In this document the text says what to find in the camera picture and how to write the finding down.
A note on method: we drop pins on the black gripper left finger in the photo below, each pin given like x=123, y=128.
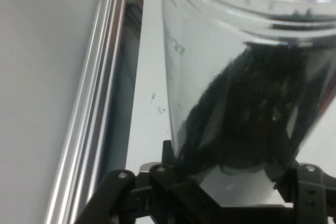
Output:
x=118, y=187

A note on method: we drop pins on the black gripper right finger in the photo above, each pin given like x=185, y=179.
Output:
x=312, y=190

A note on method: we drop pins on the black granules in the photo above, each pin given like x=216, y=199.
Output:
x=249, y=103

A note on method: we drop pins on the clear plastic jar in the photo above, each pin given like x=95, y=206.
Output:
x=210, y=11

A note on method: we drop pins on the long aluminium frame rail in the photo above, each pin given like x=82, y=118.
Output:
x=92, y=103

